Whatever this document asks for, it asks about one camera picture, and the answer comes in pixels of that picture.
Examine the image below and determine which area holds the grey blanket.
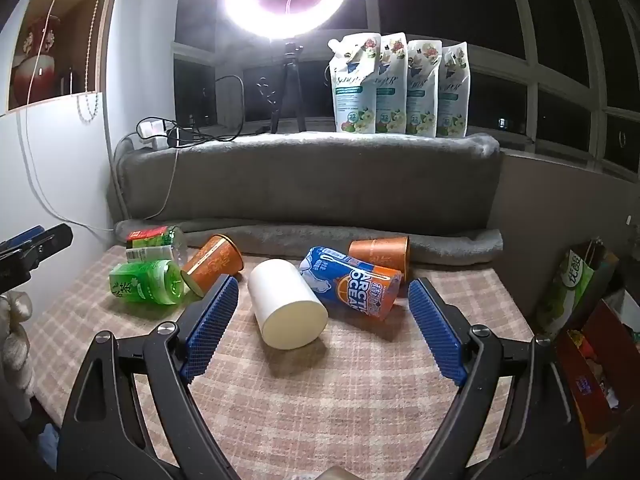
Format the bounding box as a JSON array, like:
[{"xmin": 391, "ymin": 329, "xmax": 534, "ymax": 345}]
[{"xmin": 111, "ymin": 132, "xmax": 505, "ymax": 267}]

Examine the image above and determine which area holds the ring light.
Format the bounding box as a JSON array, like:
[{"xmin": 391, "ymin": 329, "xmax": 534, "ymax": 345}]
[{"xmin": 222, "ymin": 0, "xmax": 369, "ymax": 42}]

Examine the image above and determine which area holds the blue printed cup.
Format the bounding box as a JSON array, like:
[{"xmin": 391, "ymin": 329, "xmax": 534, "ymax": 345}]
[{"xmin": 299, "ymin": 246, "xmax": 404, "ymax": 321}]

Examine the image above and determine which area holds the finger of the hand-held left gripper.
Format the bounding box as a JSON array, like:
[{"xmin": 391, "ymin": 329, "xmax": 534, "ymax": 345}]
[
  {"xmin": 0, "ymin": 225, "xmax": 46, "ymax": 257},
  {"xmin": 0, "ymin": 223, "xmax": 74, "ymax": 292}
]

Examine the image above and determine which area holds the black power adapter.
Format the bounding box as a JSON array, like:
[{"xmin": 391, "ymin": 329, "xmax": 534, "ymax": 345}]
[{"xmin": 166, "ymin": 127, "xmax": 202, "ymax": 149}]

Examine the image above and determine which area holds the checked pink table cloth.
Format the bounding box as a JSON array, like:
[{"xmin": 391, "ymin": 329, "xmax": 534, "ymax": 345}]
[{"xmin": 30, "ymin": 245, "xmax": 537, "ymax": 480}]

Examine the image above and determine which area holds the green plastic bottle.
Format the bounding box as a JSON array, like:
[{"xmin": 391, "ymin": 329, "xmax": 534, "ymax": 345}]
[{"xmin": 109, "ymin": 259, "xmax": 190, "ymax": 306}]

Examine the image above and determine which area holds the red and white doll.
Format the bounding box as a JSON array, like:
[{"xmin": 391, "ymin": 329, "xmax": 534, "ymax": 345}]
[{"xmin": 12, "ymin": 15, "xmax": 64, "ymax": 107}]

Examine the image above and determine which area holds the black tripod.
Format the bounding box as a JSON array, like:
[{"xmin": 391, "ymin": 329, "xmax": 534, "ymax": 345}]
[{"xmin": 269, "ymin": 40, "xmax": 307, "ymax": 134}]

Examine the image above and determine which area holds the white cup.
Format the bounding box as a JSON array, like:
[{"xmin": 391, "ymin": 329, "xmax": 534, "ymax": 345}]
[{"xmin": 247, "ymin": 257, "xmax": 329, "ymax": 350}]

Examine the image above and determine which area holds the wooden wall shelf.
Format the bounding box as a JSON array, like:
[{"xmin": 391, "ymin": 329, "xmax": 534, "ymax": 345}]
[{"xmin": 7, "ymin": 0, "xmax": 127, "ymax": 112}]

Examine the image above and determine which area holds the bead chain cord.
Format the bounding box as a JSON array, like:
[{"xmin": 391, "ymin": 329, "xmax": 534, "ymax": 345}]
[{"xmin": 77, "ymin": 0, "xmax": 114, "ymax": 123}]

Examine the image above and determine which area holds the red cardboard box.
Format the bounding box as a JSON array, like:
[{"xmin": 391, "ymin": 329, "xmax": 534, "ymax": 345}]
[{"xmin": 554, "ymin": 299, "xmax": 640, "ymax": 467}]

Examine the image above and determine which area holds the orange paper cup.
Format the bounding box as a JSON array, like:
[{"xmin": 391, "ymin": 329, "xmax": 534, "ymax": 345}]
[
  {"xmin": 348, "ymin": 236, "xmax": 411, "ymax": 286},
  {"xmin": 180, "ymin": 234, "xmax": 245, "ymax": 295}
]

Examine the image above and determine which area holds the white cable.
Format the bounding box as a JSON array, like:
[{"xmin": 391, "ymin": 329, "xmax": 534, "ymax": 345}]
[{"xmin": 19, "ymin": 0, "xmax": 117, "ymax": 233}]

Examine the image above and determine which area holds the person's left hand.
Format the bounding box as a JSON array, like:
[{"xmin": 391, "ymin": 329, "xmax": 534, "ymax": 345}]
[{"xmin": 0, "ymin": 292, "xmax": 34, "ymax": 422}]

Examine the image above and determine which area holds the white power strip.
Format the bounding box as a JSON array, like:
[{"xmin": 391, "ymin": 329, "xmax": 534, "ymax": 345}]
[{"xmin": 135, "ymin": 117, "xmax": 174, "ymax": 151}]

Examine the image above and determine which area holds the white floral refill pouch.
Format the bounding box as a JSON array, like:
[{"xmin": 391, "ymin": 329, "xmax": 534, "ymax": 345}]
[
  {"xmin": 375, "ymin": 32, "xmax": 409, "ymax": 135},
  {"xmin": 405, "ymin": 38, "xmax": 444, "ymax": 137},
  {"xmin": 436, "ymin": 42, "xmax": 469, "ymax": 139},
  {"xmin": 328, "ymin": 34, "xmax": 384, "ymax": 134}
]

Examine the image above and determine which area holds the red label green bottle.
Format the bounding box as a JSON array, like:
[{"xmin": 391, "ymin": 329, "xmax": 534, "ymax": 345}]
[{"xmin": 125, "ymin": 225, "xmax": 189, "ymax": 264}]

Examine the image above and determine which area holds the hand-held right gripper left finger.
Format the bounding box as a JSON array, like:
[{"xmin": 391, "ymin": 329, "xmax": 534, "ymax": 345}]
[{"xmin": 59, "ymin": 275, "xmax": 240, "ymax": 480}]

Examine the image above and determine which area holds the green paper bag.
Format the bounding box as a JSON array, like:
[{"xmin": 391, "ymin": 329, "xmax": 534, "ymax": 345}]
[{"xmin": 534, "ymin": 241, "xmax": 621, "ymax": 342}]

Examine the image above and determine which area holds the black cable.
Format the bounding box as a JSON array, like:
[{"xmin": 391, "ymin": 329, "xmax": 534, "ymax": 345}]
[{"xmin": 190, "ymin": 75, "xmax": 273, "ymax": 143}]

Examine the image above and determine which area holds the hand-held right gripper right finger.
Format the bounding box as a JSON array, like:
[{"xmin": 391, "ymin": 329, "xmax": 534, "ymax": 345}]
[{"xmin": 405, "ymin": 277, "xmax": 588, "ymax": 480}]

